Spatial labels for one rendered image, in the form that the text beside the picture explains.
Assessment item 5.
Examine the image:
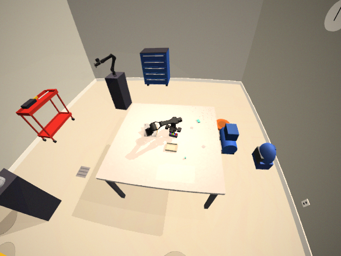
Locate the cream shallow tray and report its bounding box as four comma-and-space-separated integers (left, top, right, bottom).
165, 142, 178, 153

